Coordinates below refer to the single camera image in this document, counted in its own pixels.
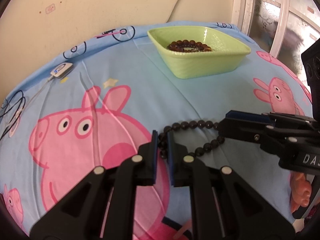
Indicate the white controller with blue light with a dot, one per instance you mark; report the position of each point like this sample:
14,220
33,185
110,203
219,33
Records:
61,70

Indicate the white window frame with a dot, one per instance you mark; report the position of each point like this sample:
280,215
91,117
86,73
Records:
278,25

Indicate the person's hand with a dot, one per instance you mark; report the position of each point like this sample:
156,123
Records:
300,191

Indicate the green square plastic tray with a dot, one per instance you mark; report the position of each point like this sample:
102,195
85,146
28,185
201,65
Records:
194,51

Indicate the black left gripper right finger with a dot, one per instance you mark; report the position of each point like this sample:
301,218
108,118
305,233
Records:
223,205

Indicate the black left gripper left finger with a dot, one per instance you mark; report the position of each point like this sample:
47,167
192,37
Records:
102,205

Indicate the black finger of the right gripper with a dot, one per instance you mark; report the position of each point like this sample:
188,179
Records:
273,131

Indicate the blue Peppa Pig bedsheet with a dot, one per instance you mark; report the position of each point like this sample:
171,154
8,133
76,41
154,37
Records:
53,132

